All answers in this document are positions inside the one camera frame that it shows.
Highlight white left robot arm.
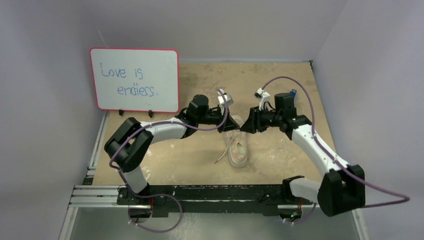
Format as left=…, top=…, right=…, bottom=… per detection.
left=104, top=89, right=240, bottom=205

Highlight red framed whiteboard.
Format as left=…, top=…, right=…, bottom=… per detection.
left=89, top=47, right=180, bottom=113

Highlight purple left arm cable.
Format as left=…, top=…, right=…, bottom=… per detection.
left=108, top=88, right=229, bottom=234

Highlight blue connector plug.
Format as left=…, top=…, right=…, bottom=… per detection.
left=289, top=89, right=297, bottom=99

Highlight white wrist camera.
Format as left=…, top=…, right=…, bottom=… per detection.
left=217, top=88, right=234, bottom=111
left=254, top=88, right=271, bottom=111

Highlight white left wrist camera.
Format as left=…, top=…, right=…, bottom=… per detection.
left=217, top=88, right=234, bottom=111

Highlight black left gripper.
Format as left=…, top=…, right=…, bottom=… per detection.
left=196, top=104, right=239, bottom=134

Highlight white shoelace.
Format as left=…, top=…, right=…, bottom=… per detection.
left=213, top=114, right=249, bottom=165

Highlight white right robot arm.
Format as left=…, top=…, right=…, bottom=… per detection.
left=240, top=88, right=366, bottom=217

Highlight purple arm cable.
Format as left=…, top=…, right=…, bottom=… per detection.
left=261, top=76, right=411, bottom=226
left=108, top=88, right=229, bottom=234

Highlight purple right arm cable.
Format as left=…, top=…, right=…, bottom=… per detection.
left=261, top=76, right=411, bottom=226

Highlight silver aluminium frame rails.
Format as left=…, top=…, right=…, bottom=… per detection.
left=59, top=112, right=369, bottom=240

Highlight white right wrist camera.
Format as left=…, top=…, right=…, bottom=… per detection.
left=254, top=88, right=271, bottom=111

